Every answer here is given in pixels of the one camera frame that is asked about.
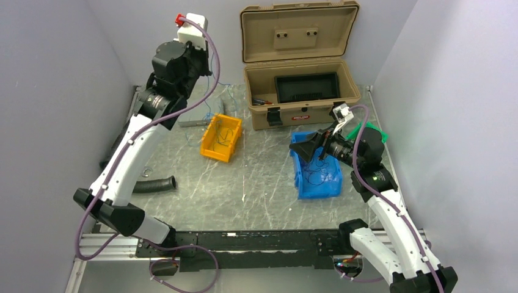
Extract green plastic bin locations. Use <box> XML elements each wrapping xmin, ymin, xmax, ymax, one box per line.
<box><xmin>345</xmin><ymin>122</ymin><xmax>389</xmax><ymax>143</ymax></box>

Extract purple wire bundle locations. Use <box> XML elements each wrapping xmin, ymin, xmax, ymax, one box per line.
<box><xmin>301</xmin><ymin>157</ymin><xmax>335</xmax><ymax>187</ymax></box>

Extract blue wires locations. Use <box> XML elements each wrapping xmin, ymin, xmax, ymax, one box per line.
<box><xmin>212</xmin><ymin>123</ymin><xmax>236</xmax><ymax>148</ymax></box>

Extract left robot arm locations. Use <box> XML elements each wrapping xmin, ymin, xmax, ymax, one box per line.
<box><xmin>73</xmin><ymin>41</ymin><xmax>211</xmax><ymax>247</ymax></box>

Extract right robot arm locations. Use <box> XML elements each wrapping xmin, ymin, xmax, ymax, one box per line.
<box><xmin>289</xmin><ymin>127</ymin><xmax>458</xmax><ymax>292</ymax></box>

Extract blue plastic bin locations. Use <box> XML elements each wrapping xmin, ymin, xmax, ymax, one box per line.
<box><xmin>290</xmin><ymin>148</ymin><xmax>343</xmax><ymax>200</ymax></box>

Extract black toolbox tray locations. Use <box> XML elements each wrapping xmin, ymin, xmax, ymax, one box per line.
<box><xmin>274</xmin><ymin>72</ymin><xmax>340</xmax><ymax>103</ymax></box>

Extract grey plastic case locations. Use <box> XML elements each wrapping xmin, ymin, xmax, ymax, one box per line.
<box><xmin>177</xmin><ymin>98</ymin><xmax>224</xmax><ymax>128</ymax></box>

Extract orange plastic bin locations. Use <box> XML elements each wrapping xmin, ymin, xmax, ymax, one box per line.
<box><xmin>200</xmin><ymin>114</ymin><xmax>243</xmax><ymax>163</ymax></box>

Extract tan plastic toolbox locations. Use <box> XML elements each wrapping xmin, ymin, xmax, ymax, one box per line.
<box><xmin>240</xmin><ymin>1</ymin><xmax>360</xmax><ymax>130</ymax></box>

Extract silver wrench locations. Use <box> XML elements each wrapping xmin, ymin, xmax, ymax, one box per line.
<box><xmin>140</xmin><ymin>166</ymin><xmax>153</xmax><ymax>178</ymax></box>

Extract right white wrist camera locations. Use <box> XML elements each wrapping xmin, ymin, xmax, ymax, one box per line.
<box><xmin>332</xmin><ymin>103</ymin><xmax>354</xmax><ymax>135</ymax></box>

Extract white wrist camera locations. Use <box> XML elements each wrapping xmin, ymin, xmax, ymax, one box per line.
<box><xmin>175</xmin><ymin>13</ymin><xmax>208</xmax><ymax>51</ymax></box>
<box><xmin>332</xmin><ymin>103</ymin><xmax>354</xmax><ymax>135</ymax></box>

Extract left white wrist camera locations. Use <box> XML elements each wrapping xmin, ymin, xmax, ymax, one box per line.
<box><xmin>175</xmin><ymin>13</ymin><xmax>208</xmax><ymax>51</ymax></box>

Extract red handled screwdriver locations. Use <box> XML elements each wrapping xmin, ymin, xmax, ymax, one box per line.
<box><xmin>252</xmin><ymin>98</ymin><xmax>273</xmax><ymax>106</ymax></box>

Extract black corrugated hose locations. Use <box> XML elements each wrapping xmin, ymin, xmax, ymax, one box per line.
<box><xmin>100</xmin><ymin>121</ymin><xmax>178</xmax><ymax>194</ymax></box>

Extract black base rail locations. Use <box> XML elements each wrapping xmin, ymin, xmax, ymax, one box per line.
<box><xmin>135</xmin><ymin>228</ymin><xmax>355</xmax><ymax>272</ymax></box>

